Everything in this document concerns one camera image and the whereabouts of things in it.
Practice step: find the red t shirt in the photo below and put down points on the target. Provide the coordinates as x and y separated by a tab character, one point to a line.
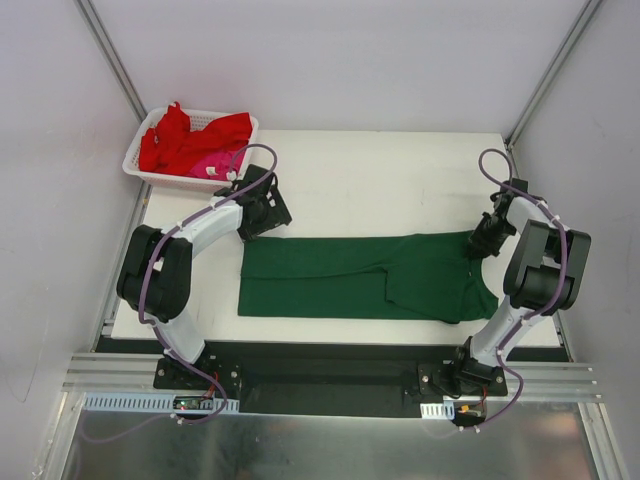
167	147

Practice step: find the white plastic basket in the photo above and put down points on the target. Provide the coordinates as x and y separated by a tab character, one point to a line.
199	120

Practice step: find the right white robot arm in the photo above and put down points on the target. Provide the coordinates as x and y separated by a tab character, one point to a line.
543	276

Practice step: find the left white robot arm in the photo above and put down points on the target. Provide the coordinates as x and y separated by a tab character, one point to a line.
156	275

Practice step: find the right white cable duct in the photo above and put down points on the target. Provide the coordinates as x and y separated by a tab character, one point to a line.
438	411

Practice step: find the aluminium frame post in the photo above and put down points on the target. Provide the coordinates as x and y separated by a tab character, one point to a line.
107	48
561	56

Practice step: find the right aluminium rail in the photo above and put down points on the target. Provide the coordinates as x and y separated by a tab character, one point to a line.
558	382

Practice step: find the aluminium rail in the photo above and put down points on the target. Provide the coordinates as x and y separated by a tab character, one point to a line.
558	382
111	372

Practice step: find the left aluminium frame post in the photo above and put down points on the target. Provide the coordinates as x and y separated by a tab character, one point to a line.
107	48

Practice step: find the pink t shirt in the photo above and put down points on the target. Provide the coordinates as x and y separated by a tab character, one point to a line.
216	165

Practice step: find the green t shirt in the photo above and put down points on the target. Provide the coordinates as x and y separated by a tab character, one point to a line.
415	277

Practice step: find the right aluminium frame post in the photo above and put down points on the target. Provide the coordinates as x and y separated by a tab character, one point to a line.
561	56

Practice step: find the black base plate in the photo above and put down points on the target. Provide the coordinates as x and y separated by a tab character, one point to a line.
388	381

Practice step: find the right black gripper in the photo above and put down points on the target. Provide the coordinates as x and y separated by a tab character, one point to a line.
480	242

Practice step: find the white cable duct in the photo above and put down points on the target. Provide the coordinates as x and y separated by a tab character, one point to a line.
438	411
158	403

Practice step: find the left aluminium rail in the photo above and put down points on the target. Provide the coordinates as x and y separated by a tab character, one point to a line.
111	372

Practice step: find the left white cable duct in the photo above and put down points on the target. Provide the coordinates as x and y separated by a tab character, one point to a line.
158	403

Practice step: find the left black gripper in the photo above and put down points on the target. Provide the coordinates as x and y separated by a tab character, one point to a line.
273	215

